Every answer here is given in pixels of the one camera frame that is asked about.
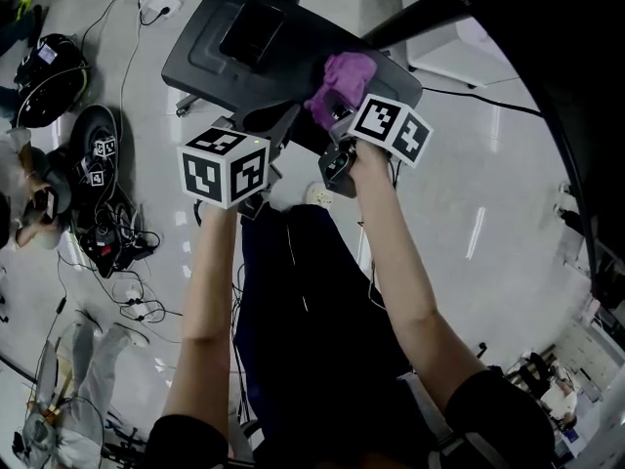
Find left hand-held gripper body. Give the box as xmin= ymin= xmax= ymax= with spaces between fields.
xmin=177 ymin=116 xmax=285 ymax=222

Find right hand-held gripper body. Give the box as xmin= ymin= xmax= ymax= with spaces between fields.
xmin=317 ymin=93 xmax=435 ymax=199

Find purple cloth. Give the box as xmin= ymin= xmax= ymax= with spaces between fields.
xmin=303 ymin=51 xmax=379 ymax=127

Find person's right forearm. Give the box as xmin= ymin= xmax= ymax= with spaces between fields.
xmin=349 ymin=142 xmax=489 ymax=409

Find person's left forearm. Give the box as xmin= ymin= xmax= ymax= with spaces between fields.
xmin=163 ymin=205 xmax=240 ymax=434

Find person's right white shoe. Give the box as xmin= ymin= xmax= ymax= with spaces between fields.
xmin=305 ymin=183 xmax=335 ymax=208

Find dark translucent box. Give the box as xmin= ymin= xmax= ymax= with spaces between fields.
xmin=218 ymin=1 xmax=286 ymax=72

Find black open dome case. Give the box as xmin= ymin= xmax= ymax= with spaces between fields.
xmin=67 ymin=104 xmax=121 ymax=214

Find white power strip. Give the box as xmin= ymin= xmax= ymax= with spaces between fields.
xmin=138 ymin=0 xmax=184 ymax=19
xmin=124 ymin=285 xmax=148 ymax=322

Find black dome backpack with screen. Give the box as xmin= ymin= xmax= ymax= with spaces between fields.
xmin=14 ymin=33 xmax=92 ymax=129

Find person's legs in dark trousers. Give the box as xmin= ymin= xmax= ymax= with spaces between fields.
xmin=233 ymin=204 xmax=416 ymax=469

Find wooden stool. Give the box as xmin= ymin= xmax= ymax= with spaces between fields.
xmin=28 ymin=337 xmax=75 ymax=424

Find cluttered white shelf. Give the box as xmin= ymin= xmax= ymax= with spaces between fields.
xmin=507 ymin=300 xmax=625 ymax=458

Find white cable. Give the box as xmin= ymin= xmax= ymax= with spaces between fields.
xmin=118 ymin=12 xmax=146 ymax=126

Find black equipment bundle with cables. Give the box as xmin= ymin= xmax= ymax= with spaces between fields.
xmin=77 ymin=202 xmax=162 ymax=280

